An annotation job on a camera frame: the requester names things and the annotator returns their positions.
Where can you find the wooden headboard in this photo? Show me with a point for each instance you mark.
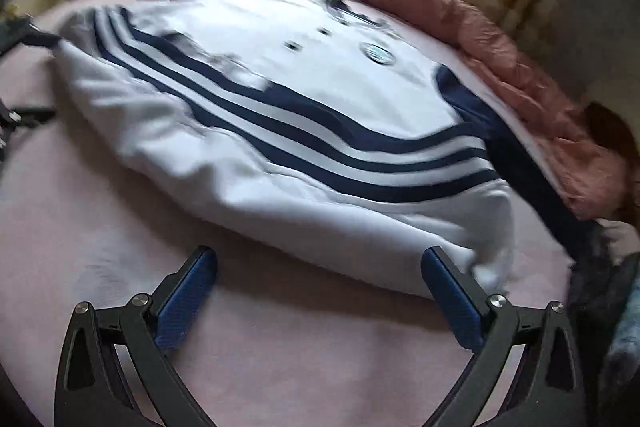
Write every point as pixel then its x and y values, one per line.
pixel 607 127

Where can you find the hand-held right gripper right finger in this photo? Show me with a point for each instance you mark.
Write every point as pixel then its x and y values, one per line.
pixel 452 302

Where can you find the white navy striped jacket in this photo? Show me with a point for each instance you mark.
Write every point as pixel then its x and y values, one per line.
pixel 300 72

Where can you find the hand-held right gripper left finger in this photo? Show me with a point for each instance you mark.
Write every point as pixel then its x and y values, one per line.
pixel 185 302

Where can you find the bed with pink sheet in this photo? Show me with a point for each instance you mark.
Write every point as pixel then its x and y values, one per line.
pixel 300 357

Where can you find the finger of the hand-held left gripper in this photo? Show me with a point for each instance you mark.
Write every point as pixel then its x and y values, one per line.
pixel 42 39
pixel 32 113

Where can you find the pile of dark clothes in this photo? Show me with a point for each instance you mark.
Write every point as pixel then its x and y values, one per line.
pixel 600 277

